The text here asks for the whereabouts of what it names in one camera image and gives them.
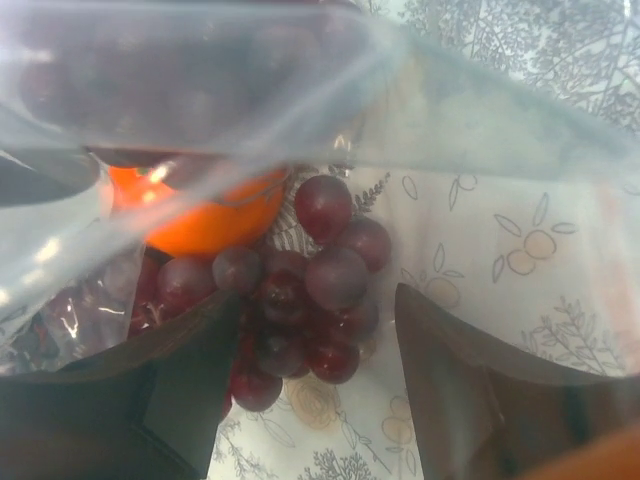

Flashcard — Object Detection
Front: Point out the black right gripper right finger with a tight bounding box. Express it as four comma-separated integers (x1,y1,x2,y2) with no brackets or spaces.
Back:
395,283,639,479

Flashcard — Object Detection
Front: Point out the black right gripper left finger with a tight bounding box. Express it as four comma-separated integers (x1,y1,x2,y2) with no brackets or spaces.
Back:
1,292,241,479

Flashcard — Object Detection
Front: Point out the purple fake grape bunch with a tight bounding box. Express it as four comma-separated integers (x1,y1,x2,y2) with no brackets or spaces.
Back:
129,175,391,412

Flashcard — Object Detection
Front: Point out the clear zip top bag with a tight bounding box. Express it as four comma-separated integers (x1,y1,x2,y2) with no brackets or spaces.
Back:
0,0,640,480

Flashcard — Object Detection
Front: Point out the fake orange fruit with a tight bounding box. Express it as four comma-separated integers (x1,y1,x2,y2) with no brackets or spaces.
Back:
108,166,291,258

